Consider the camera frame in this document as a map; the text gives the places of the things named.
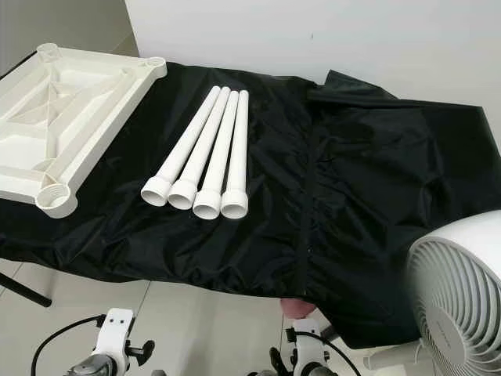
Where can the black metal frame bar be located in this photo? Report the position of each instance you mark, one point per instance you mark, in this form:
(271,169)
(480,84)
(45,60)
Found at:
(25,290)

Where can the black nylon cloth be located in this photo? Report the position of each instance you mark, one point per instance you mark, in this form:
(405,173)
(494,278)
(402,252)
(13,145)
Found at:
(376,196)

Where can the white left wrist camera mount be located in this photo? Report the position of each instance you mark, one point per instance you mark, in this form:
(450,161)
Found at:
(116,329)

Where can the white plastic table top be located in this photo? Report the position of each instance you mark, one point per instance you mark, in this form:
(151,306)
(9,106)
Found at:
(47,141)

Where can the white plastic table leg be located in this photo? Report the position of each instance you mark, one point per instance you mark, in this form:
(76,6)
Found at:
(203,145)
(185,139)
(239,149)
(221,149)

